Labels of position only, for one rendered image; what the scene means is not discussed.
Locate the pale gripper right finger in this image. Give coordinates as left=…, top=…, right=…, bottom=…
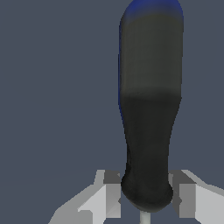
left=168, top=169, right=224, bottom=224

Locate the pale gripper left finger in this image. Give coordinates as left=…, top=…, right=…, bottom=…
left=47, top=169, right=123, bottom=224

